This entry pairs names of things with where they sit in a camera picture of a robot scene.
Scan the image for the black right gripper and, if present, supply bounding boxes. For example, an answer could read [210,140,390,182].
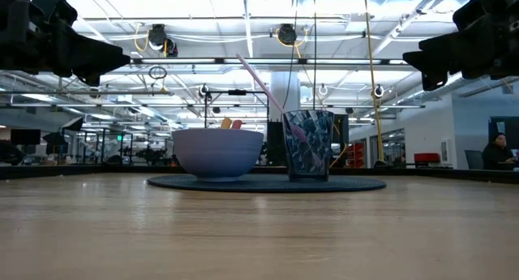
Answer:
[402,0,519,93]

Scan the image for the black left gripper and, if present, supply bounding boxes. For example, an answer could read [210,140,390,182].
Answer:
[0,0,131,88]

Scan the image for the dark faceted glass cup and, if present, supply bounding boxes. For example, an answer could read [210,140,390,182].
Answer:
[282,110,336,183]

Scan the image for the lavender bowl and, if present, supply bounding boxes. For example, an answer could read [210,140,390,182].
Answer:
[172,127,264,183]

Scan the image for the pink drinking straw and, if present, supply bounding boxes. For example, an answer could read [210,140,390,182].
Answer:
[236,52,325,170]

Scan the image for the red box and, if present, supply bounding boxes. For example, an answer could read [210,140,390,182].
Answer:
[413,152,441,164]

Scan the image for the person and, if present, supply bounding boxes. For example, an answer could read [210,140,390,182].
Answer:
[481,132,519,170]

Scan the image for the red storage bins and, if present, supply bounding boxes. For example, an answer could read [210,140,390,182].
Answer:
[348,141,365,168]

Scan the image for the round dark woven placemat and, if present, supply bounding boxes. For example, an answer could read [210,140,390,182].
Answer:
[146,173,388,193]

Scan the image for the white building column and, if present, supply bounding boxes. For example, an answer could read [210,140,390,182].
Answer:
[269,71,301,121]

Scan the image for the yellow hanging cable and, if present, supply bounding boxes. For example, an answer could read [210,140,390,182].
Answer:
[362,0,386,167]

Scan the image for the ceiling cable reel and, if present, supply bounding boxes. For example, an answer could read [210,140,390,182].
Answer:
[277,23,299,45]
[147,23,179,58]

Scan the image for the black aluminium table frame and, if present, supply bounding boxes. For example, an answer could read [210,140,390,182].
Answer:
[0,165,519,186]

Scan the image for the black background rig frame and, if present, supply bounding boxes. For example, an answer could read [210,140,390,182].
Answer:
[204,88,270,131]

